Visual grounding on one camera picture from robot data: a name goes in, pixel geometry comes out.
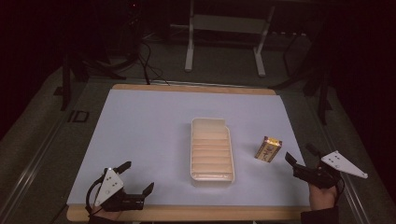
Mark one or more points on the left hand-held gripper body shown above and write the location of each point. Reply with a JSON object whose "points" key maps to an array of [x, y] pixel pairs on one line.
{"points": [[109, 185]]}

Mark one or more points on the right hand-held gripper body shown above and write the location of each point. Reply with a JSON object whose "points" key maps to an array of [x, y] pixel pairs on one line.
{"points": [[339, 163]]}

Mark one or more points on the yellow patterned small box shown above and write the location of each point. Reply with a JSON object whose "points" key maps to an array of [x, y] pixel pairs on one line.
{"points": [[268, 149]]}

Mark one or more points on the white ribbed plastic tray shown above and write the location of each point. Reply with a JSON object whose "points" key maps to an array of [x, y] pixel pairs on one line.
{"points": [[211, 152]]}

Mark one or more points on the person's left hand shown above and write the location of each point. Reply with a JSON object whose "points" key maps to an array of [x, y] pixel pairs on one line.
{"points": [[107, 214]]}

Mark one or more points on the person's right hand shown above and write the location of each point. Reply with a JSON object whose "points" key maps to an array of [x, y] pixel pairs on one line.
{"points": [[323, 197]]}

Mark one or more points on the pale blue table mat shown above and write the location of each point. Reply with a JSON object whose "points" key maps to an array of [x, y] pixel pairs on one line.
{"points": [[140, 140]]}

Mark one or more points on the black tripod stand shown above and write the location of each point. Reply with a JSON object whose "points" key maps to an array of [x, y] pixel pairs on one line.
{"points": [[90, 67], [314, 74]]}

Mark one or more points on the white metal stand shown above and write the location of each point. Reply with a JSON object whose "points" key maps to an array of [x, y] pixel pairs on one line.
{"points": [[227, 23]]}

